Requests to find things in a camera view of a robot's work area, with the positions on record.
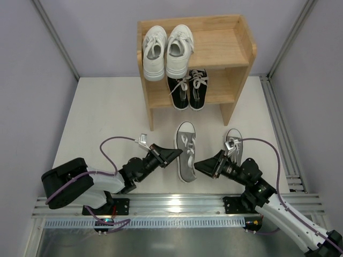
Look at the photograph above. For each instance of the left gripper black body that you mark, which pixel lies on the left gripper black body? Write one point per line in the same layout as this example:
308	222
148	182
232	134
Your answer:
158	155

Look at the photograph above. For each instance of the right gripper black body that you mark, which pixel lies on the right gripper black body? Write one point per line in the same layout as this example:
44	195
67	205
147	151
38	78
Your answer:
218	164

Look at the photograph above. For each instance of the grey canvas sneaker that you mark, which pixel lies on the grey canvas sneaker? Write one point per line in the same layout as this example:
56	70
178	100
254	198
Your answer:
233	132
185	140

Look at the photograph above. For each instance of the black canvas sneaker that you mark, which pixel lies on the black canvas sneaker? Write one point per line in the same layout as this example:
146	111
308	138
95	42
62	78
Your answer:
198	83
179	92

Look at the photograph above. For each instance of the wooden two-tier shoe shelf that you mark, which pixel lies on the wooden two-tier shoe shelf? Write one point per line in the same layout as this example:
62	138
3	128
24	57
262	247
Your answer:
224	47

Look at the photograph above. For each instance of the white sneaker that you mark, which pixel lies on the white sneaker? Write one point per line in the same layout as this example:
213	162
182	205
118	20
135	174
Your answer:
179	50
153	46

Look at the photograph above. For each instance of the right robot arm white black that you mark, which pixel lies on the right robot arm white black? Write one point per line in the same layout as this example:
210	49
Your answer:
263	198

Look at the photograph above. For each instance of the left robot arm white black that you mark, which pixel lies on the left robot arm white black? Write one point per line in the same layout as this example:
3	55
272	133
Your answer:
73	182

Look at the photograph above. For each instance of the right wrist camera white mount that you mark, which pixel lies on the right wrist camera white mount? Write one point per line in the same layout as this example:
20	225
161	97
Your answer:
233	146

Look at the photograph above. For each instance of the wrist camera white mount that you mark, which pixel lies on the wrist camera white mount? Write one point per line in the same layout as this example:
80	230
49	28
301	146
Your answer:
233	146
142	142

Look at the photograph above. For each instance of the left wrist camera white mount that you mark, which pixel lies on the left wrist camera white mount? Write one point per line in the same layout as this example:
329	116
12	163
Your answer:
142	142

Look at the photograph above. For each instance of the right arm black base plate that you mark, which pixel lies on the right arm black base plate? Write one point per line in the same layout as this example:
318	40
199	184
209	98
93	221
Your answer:
233	205

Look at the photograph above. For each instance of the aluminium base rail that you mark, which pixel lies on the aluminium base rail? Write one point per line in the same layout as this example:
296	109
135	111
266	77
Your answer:
179	205

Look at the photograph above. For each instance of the perforated cable duct strip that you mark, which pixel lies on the perforated cable duct strip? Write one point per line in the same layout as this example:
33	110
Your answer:
148	223

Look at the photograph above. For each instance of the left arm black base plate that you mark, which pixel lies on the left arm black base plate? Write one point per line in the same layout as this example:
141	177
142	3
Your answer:
119	206

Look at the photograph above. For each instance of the right aluminium frame post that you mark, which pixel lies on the right aluminium frame post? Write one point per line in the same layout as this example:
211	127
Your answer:
292	35

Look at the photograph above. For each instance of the aluminium frame post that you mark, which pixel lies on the aluminium frame post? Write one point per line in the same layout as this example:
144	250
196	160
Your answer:
292	35
55	37

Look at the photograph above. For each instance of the left aluminium frame post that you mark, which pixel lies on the left aluminium frame post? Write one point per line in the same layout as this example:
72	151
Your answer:
55	37

